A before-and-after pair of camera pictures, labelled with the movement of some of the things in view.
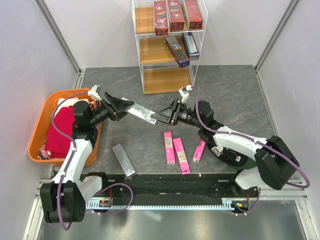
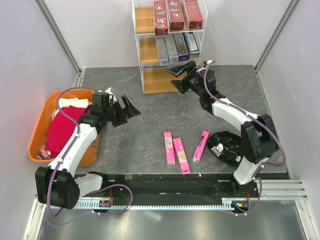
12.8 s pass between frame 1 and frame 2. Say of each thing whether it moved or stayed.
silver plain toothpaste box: moved
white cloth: stayed
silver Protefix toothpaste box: moved
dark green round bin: stayed
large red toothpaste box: stayed
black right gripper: moved
